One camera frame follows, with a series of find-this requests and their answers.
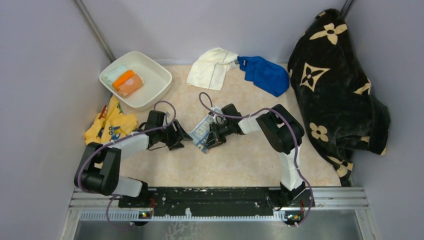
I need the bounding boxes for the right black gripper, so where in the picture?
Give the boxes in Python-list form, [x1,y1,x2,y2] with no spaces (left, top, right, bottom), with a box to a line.
[204,120,234,150]

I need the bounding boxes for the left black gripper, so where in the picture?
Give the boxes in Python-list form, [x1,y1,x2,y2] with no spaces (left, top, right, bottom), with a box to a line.
[157,119,193,151]

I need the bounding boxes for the rabbit print striped towel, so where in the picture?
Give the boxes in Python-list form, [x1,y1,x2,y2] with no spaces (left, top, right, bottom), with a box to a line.
[188,111,216,154]

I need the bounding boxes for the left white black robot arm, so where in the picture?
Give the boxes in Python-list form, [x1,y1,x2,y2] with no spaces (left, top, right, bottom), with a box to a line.
[74,120,192,207]

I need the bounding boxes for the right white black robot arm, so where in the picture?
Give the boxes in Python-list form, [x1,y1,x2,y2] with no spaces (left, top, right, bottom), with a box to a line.
[205,103,306,206]

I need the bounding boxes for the white square plastic basin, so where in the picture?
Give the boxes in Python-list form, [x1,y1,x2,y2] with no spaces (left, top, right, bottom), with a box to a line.
[99,51,172,111]

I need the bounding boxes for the yellow cartoon print towel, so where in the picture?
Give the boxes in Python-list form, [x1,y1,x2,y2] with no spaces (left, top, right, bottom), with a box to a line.
[84,96,138,145]

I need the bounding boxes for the cream white towel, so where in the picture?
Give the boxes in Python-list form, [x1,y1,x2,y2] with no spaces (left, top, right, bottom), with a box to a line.
[186,47,238,91]

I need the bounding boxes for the orange rolled towel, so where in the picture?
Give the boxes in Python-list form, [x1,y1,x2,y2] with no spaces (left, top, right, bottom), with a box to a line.
[112,70,144,98]

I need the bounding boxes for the blue towel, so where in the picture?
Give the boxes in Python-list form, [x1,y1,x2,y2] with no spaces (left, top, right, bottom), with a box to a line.
[237,56,290,97]

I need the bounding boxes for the light green rolled towel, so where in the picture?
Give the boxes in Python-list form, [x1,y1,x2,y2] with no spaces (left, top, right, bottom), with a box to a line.
[103,65,128,85]

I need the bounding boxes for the black floral pattern blanket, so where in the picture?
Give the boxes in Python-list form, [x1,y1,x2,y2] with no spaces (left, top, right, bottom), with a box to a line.
[287,8,391,187]

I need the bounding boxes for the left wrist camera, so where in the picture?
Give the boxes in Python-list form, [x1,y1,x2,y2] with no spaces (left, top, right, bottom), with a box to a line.
[145,110,166,130]

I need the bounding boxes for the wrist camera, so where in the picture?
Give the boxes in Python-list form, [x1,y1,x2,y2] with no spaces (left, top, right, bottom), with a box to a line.
[145,110,166,130]
[221,103,243,119]

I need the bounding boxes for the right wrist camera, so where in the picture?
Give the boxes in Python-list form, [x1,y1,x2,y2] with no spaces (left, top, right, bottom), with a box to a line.
[221,103,243,119]

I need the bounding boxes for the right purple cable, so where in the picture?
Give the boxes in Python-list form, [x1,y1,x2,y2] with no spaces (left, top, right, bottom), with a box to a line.
[198,91,316,228]

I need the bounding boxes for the purple cable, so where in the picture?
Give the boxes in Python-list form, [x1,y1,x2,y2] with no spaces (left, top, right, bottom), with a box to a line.
[76,100,177,231]
[198,91,316,228]

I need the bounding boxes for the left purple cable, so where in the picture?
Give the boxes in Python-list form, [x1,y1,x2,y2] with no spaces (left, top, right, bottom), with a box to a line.
[76,100,177,231]

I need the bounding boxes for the aluminium frame rail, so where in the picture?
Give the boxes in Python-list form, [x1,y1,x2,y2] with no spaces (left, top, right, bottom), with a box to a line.
[69,187,369,222]

